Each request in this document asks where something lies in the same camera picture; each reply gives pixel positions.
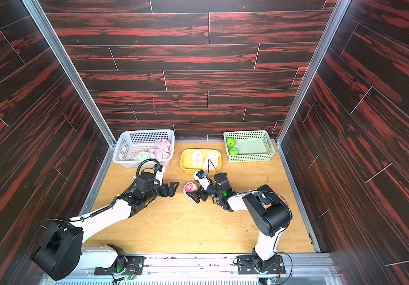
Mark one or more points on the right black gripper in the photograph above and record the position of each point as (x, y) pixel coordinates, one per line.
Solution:
(202, 192)

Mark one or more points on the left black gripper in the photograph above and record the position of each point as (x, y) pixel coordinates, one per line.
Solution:
(172, 190)

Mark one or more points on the white foam net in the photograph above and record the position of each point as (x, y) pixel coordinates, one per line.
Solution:
(197, 158)
(211, 161)

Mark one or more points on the green apple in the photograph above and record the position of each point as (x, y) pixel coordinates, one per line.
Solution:
(230, 142)
(233, 151)

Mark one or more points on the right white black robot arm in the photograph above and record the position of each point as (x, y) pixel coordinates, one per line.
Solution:
(270, 213)

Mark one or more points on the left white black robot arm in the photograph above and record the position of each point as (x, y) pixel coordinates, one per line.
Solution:
(60, 250)

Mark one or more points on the yellow plastic tub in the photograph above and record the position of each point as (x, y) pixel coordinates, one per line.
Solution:
(186, 160)

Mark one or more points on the white plastic mesh basket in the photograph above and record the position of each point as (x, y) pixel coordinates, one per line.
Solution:
(131, 143)

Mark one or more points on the green plastic mesh basket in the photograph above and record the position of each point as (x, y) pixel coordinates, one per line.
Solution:
(253, 146)

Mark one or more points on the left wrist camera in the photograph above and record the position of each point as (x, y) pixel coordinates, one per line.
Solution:
(159, 171)

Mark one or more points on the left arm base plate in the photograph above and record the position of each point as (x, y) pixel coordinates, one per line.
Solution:
(130, 265)

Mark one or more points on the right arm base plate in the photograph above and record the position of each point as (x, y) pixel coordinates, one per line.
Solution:
(253, 264)

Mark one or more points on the front aluminium rail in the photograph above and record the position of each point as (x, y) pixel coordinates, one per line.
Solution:
(217, 269)

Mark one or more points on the left aluminium frame post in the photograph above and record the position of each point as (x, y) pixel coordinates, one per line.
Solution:
(45, 27)

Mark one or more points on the aluminium frame post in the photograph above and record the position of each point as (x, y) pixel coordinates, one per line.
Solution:
(322, 47)
(45, 27)

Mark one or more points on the right aluminium frame post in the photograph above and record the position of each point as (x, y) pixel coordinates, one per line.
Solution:
(322, 47)

